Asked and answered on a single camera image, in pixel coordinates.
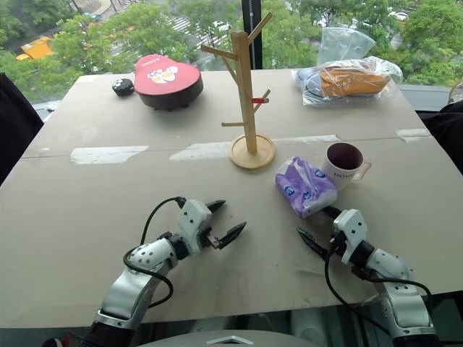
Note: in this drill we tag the red tape marker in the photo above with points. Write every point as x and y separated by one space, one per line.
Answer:
259 100

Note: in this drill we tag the black window frame post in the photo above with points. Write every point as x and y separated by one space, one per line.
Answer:
251 21

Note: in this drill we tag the grey rounded shape white chevron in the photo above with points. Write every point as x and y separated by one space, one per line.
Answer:
231 339

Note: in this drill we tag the yellow vehicle outside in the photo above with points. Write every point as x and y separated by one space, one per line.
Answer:
36 48

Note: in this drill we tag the black fabric shape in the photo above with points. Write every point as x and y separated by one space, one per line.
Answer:
16 130
446 126

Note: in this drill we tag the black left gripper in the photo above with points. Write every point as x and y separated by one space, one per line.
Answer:
207 236

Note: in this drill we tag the clear plastic bag with goods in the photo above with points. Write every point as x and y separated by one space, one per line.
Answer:
376 70

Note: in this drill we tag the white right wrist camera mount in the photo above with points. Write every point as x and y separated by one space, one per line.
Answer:
351 226

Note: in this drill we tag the small black white-spotted object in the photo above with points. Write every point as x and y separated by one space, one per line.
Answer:
121 86

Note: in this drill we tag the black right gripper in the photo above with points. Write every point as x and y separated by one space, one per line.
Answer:
337 243

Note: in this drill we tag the orange packet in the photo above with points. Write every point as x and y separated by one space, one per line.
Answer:
352 83

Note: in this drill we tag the wooden mug tree stand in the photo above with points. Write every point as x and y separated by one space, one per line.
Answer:
246 108

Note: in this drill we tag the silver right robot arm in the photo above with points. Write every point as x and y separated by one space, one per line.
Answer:
401 289

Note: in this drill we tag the red heart-shaped box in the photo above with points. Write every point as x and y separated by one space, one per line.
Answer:
166 79

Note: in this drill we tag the white tape patch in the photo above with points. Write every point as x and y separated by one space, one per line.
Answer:
412 134

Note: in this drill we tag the purple tissue pack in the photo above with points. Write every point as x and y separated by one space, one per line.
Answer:
305 184

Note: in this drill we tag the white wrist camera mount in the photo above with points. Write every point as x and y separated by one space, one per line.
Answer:
191 220
351 226

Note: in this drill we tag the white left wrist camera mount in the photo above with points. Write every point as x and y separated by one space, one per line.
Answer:
191 220

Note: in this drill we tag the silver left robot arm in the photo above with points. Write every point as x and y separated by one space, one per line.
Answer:
139 282

